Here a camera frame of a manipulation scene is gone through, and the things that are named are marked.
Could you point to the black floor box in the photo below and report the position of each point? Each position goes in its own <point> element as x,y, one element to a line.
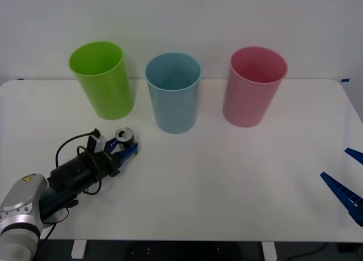
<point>350,247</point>

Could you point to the dark drink can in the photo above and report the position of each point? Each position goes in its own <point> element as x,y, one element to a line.
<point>124,136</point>

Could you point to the green plastic bin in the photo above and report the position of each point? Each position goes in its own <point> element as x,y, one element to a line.
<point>106,93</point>

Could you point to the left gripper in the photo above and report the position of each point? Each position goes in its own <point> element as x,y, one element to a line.
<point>102,166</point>

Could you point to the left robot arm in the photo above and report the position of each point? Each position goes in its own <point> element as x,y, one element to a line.
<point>22,193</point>

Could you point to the pale blue plastic bin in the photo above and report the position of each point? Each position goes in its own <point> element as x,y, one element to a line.
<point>174,107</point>

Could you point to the pink plastic bin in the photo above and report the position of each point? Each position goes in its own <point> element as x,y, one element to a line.
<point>246,102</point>

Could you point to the white table leg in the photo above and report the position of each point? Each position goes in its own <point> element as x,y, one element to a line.
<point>269,250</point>
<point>78,249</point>

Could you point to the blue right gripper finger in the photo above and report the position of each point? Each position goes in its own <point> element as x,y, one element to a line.
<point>356,154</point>
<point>344,194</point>

